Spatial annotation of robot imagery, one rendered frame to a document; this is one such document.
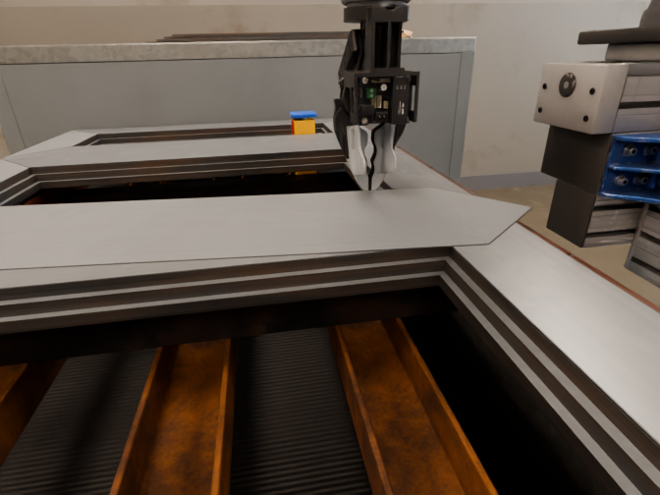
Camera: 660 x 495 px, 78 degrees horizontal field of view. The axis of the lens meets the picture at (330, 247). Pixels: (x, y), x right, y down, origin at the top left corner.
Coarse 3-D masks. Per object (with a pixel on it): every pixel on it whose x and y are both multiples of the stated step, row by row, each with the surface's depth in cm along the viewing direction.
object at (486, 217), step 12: (444, 192) 52; (456, 192) 52; (456, 204) 48; (468, 204) 48; (480, 204) 48; (492, 204) 47; (468, 216) 44; (480, 216) 44; (492, 216) 44; (504, 216) 44; (516, 216) 44; (480, 228) 41; (492, 228) 41; (504, 228) 41; (492, 240) 39
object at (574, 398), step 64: (256, 128) 106; (320, 128) 108; (0, 192) 61; (320, 256) 37; (384, 256) 38; (448, 256) 39; (0, 320) 33; (64, 320) 33; (512, 320) 29; (576, 384) 23; (576, 448) 22; (640, 448) 19
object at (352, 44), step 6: (354, 30) 46; (354, 36) 46; (348, 42) 47; (354, 42) 46; (348, 48) 48; (354, 48) 46; (348, 54) 48; (354, 54) 47; (342, 60) 52; (348, 60) 49; (354, 60) 48; (342, 66) 52; (348, 66) 50; (354, 66) 50; (342, 72) 53
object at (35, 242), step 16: (48, 208) 50; (64, 208) 50; (80, 208) 50; (96, 208) 50; (32, 224) 45; (48, 224) 45; (64, 224) 45; (80, 224) 45; (0, 240) 42; (16, 240) 41; (32, 240) 41; (48, 240) 41; (64, 240) 41; (0, 256) 38; (16, 256) 38; (32, 256) 38; (48, 256) 38
